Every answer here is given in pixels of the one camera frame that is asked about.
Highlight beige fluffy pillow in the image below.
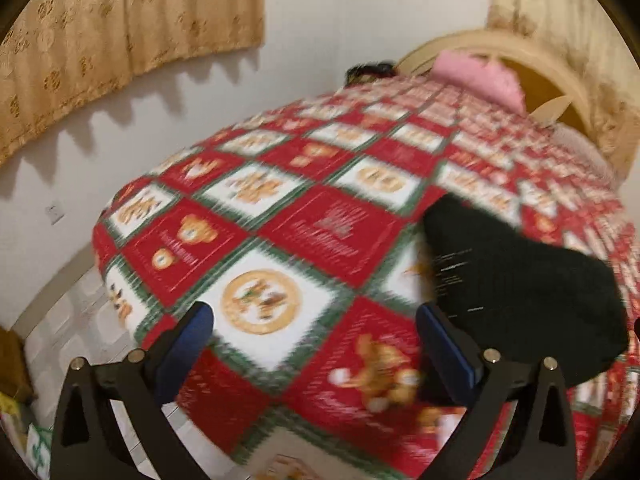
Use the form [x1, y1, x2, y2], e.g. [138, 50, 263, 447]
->
[547, 122, 623, 188]

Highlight green and white box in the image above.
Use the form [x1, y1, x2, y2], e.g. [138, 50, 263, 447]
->
[22, 422, 56, 476]

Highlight dark object behind bed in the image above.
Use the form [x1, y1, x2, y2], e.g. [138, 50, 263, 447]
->
[342, 60, 401, 86]

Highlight cream wooden bed headboard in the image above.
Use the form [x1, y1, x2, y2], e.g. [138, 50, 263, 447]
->
[395, 29, 631, 181]

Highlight pink pillow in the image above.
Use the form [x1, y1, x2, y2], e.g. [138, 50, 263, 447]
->
[431, 50, 528, 113]

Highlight wide golden patterned curtain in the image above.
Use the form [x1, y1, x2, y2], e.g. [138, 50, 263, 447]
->
[0, 0, 266, 166]

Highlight red checked printed blanket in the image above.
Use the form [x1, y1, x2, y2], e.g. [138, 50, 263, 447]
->
[92, 77, 640, 480]

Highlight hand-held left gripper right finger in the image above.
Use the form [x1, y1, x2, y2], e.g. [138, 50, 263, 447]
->
[415, 302, 580, 480]

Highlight yellow brown bag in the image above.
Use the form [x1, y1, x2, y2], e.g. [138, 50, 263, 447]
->
[0, 327, 37, 406]

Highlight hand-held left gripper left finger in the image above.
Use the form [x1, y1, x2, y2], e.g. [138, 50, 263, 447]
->
[49, 301, 216, 480]

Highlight wicker basket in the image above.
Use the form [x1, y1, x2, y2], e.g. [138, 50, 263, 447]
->
[486, 0, 640, 161]

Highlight black pants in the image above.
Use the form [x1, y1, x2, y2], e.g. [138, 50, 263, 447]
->
[422, 194, 630, 389]

